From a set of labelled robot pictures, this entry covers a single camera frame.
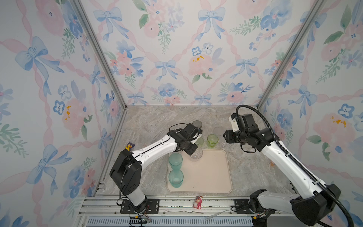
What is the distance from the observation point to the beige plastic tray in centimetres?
80

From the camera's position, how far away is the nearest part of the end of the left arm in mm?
596

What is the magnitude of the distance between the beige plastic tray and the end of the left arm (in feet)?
0.10
